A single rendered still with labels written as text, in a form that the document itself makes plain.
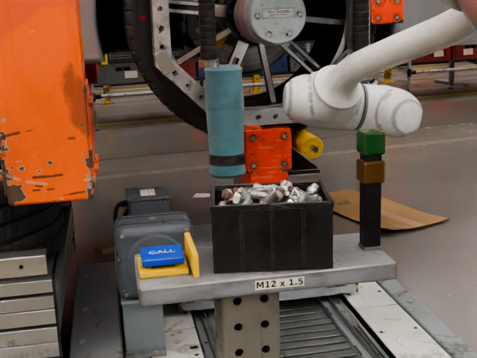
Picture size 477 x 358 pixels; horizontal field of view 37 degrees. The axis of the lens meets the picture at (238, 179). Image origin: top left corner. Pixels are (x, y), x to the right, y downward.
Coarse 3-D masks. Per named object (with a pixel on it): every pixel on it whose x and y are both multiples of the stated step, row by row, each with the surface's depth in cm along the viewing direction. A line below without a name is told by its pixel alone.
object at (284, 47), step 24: (168, 0) 177; (336, 0) 190; (336, 24) 186; (192, 48) 181; (240, 48) 183; (264, 48) 184; (288, 48) 185; (312, 48) 207; (336, 48) 187; (264, 72) 186; (264, 96) 202
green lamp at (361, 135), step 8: (360, 136) 121; (368, 136) 119; (376, 136) 119; (384, 136) 120; (360, 144) 121; (368, 144) 119; (376, 144) 120; (384, 144) 120; (360, 152) 121; (368, 152) 120; (376, 152) 120; (384, 152) 120
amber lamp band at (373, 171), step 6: (360, 162) 122; (366, 162) 120; (372, 162) 120; (378, 162) 121; (384, 162) 121; (360, 168) 122; (366, 168) 120; (372, 168) 121; (378, 168) 121; (384, 168) 121; (360, 174) 122; (366, 174) 121; (372, 174) 121; (378, 174) 121; (384, 174) 121; (360, 180) 123; (366, 180) 121; (372, 180) 121; (378, 180) 121; (384, 180) 122
